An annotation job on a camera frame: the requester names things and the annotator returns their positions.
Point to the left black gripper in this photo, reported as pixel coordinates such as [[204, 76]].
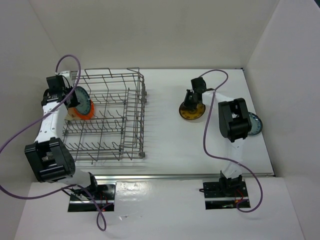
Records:
[[75, 102]]

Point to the cream plate small motifs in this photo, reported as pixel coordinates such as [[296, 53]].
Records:
[[71, 115]]

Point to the blue patterned plate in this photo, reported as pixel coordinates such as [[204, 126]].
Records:
[[84, 102], [256, 124]]

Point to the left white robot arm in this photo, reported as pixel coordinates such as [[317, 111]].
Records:
[[49, 158]]

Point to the grey wire dish rack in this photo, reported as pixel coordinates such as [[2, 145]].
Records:
[[116, 130]]

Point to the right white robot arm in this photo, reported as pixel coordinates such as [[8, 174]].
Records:
[[233, 116]]

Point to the orange plate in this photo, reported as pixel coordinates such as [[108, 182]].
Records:
[[88, 116]]

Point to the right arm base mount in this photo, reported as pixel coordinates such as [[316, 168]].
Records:
[[216, 199]]

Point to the yellow patterned plate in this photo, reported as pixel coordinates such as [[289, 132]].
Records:
[[192, 114]]

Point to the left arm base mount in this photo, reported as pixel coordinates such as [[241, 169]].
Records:
[[80, 201]]

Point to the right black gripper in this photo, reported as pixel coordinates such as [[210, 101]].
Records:
[[187, 104]]

